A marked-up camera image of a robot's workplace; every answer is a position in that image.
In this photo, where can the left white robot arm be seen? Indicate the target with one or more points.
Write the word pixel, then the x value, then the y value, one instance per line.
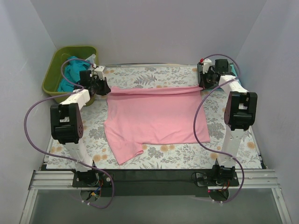
pixel 65 118

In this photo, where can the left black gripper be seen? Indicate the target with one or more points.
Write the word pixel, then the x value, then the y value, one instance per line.
pixel 103 86

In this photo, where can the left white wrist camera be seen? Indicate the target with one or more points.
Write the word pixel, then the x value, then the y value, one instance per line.
pixel 99 70

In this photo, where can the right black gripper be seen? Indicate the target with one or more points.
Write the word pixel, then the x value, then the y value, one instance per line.
pixel 206 81

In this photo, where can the pink t-shirt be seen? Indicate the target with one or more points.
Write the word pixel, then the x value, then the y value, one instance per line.
pixel 154 116

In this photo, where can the green plastic bin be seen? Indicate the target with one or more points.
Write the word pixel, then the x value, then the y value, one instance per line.
pixel 53 76

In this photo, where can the folded teal t-shirt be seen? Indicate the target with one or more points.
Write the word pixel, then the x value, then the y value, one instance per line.
pixel 236 72

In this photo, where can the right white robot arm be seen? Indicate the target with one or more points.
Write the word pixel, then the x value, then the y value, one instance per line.
pixel 240 111

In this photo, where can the folded dark grey t-shirt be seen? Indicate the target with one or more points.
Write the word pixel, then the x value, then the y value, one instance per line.
pixel 221 66

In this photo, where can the teal t-shirt in bin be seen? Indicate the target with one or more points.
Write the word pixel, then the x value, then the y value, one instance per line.
pixel 71 72

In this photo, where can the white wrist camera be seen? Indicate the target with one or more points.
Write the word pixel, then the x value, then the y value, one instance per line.
pixel 99 70
pixel 204 65

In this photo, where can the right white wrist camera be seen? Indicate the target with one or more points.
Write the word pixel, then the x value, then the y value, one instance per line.
pixel 204 65

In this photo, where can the white garment in bin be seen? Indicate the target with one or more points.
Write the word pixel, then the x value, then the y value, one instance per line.
pixel 91 59

